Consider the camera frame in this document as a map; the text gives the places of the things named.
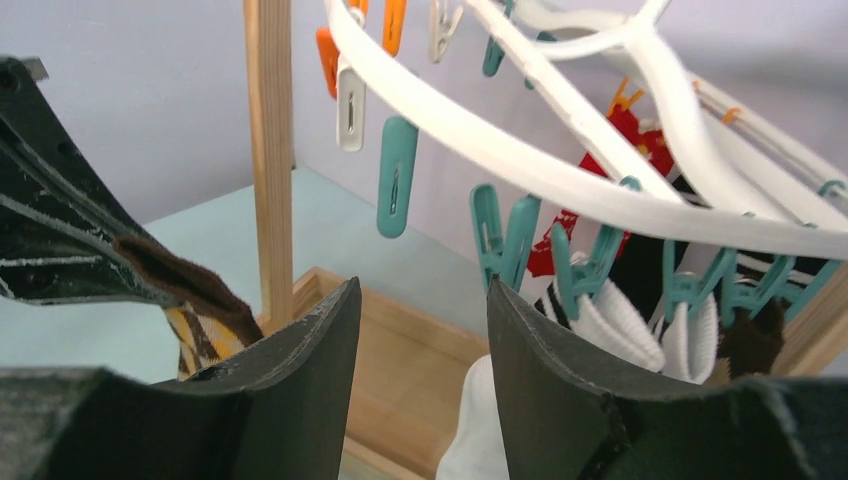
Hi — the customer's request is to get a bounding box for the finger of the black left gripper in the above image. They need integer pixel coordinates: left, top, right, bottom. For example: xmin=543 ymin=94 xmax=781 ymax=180
xmin=1 ymin=56 xmax=178 ymax=307

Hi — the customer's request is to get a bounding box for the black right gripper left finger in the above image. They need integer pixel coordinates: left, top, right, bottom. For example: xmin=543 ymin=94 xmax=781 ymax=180
xmin=1 ymin=278 xmax=362 ymax=479

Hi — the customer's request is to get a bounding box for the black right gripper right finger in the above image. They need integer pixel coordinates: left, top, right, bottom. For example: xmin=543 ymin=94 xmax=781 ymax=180
xmin=487 ymin=280 xmax=847 ymax=479

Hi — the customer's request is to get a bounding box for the white sock with black stripes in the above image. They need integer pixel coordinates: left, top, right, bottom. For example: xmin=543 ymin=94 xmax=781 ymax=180
xmin=534 ymin=279 xmax=666 ymax=372

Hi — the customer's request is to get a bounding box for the wooden hanger stand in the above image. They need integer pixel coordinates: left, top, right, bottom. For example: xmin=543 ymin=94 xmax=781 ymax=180
xmin=245 ymin=1 xmax=846 ymax=479

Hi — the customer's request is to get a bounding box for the white oval clip hanger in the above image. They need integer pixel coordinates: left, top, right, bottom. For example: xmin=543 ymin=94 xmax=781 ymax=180
xmin=323 ymin=0 xmax=848 ymax=261

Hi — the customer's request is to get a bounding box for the red patterned sock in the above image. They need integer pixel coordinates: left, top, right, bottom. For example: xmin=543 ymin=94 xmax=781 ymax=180
xmin=527 ymin=100 xmax=675 ymax=278

